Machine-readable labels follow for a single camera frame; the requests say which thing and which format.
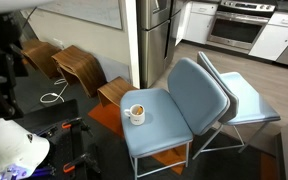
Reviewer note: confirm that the orange and grey rug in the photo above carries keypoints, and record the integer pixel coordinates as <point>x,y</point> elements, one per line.
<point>112,152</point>

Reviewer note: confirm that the stainless steel oven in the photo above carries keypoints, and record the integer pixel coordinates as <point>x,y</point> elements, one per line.
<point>238,23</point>

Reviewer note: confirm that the white ceramic mug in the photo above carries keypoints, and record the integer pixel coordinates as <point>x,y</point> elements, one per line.
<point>134,118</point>

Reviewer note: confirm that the white cabinet of oven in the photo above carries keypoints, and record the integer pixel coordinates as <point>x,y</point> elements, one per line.
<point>273,40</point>
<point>195,21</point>

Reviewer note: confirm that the upper orange black clamp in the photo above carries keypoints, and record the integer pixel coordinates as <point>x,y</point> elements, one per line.
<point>77,122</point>

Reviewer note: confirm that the middle wooden stool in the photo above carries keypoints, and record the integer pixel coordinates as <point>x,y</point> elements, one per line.
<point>77,65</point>

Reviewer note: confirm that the white cabinet right of oven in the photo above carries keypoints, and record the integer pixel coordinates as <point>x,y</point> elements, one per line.
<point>273,40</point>

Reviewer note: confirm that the far blue chair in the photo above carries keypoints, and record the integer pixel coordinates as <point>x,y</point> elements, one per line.
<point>247,106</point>

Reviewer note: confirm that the stainless steel refrigerator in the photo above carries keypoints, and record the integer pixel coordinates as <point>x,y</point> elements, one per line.
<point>158,24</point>

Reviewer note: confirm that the white cabinet left of oven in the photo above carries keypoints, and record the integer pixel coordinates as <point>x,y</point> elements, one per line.
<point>195,21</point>

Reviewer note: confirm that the lower orange black clamp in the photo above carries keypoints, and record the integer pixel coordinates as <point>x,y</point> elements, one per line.
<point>84,158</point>

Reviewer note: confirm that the small wooden stool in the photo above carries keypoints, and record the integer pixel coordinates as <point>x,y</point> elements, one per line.
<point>113,91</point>

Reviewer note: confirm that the near blue chair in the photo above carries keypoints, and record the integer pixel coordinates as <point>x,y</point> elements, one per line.
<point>190,105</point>

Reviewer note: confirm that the orange black clamp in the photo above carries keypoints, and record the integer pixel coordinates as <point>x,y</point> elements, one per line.
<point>77,122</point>
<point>84,158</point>

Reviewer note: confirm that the far wooden stool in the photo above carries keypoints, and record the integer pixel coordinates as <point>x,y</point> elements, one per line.
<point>39,55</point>

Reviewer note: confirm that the blue chair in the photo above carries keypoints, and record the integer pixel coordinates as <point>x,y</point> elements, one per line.
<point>247,106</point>
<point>190,105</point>

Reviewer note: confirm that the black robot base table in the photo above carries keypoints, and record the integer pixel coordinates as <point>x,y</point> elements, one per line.
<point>65,144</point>

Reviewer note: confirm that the orange marker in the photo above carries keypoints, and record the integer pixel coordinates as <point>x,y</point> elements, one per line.
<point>139,111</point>

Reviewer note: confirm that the whiteboard on wall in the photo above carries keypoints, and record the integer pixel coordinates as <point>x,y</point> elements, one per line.
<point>103,12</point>

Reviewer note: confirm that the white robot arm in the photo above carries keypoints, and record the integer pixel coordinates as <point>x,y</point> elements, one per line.
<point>21,151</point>

